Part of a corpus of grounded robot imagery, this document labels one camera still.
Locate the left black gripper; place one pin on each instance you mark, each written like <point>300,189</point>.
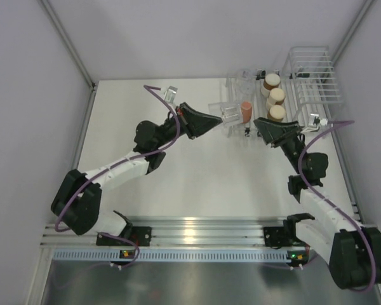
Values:
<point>194,123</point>

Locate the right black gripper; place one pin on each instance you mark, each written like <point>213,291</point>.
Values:
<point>270,131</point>

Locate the steel cup brown band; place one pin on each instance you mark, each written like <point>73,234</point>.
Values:
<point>271,81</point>
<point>276,97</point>
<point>276,113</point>

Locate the clear plastic cup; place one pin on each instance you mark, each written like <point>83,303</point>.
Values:
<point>245,75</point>
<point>245,90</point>
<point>229,113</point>

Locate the orange white ceramic mug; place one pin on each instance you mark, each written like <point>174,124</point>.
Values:
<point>246,109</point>

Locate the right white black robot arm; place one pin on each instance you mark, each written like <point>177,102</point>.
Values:
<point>351,250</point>

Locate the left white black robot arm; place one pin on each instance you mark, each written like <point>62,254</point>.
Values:
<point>78,202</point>

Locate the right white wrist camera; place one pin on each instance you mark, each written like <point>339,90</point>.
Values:
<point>315,122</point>

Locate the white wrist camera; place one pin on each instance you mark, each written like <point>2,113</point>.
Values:
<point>315,122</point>
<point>170,94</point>

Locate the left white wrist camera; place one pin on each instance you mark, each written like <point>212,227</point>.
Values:
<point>170,94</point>

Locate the white wire dish rack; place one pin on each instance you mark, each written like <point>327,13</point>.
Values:
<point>309,81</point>

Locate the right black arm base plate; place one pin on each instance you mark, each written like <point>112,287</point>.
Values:
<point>275,237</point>

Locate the aluminium mounting rail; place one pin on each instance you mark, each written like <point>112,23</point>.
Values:
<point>207,232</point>

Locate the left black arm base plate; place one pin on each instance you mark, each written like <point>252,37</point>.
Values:
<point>140,235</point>

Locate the grey slotted cable duct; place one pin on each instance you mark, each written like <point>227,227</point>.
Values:
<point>153,255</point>

